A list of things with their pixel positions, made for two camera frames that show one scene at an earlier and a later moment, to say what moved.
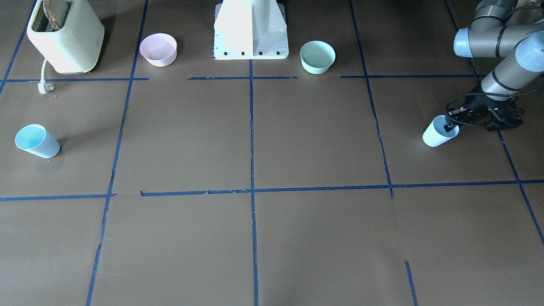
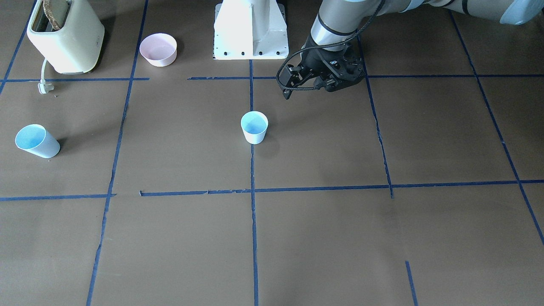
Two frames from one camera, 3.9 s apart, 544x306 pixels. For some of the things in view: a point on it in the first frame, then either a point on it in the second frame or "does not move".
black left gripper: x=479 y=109 → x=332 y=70
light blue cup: x=35 y=139 does not move
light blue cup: x=435 y=134 → x=254 y=124
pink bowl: x=159 y=49 does not move
